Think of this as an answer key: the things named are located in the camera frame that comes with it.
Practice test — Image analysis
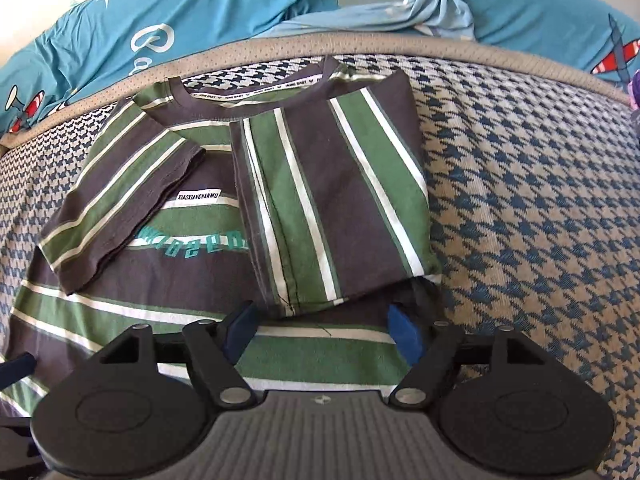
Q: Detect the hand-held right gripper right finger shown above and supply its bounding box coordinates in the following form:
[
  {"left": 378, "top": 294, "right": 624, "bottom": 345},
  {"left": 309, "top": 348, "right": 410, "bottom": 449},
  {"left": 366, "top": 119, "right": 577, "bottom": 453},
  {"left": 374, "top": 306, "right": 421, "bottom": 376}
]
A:
[{"left": 388, "top": 302, "right": 544, "bottom": 409}]

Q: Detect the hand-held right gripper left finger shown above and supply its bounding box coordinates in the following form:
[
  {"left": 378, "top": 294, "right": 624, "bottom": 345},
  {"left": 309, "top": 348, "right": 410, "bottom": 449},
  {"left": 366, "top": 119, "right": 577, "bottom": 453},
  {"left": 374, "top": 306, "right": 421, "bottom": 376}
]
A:
[{"left": 97, "top": 300, "right": 261, "bottom": 408}]

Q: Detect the purple cloth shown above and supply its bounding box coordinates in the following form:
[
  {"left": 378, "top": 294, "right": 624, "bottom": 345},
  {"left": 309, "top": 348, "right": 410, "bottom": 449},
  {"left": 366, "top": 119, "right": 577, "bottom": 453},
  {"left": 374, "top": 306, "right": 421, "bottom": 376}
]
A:
[{"left": 626, "top": 71, "right": 640, "bottom": 128}]

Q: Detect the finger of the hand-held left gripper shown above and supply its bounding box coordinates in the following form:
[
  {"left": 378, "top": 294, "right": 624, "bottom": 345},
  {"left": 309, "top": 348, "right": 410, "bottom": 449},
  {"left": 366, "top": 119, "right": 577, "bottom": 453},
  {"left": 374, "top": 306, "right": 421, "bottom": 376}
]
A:
[{"left": 0, "top": 352, "right": 39, "bottom": 391}]

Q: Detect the blue beige houndstooth mat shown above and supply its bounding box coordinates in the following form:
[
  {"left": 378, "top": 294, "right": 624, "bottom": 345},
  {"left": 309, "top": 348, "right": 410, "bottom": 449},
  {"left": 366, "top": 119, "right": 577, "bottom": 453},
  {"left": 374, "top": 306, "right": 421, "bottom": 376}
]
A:
[{"left": 0, "top": 35, "right": 640, "bottom": 480}]

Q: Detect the green grey striped t-shirt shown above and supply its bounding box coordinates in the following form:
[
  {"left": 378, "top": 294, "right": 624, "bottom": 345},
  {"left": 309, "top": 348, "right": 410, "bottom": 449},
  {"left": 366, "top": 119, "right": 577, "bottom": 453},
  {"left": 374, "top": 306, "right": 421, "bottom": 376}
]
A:
[{"left": 5, "top": 55, "right": 444, "bottom": 413}]

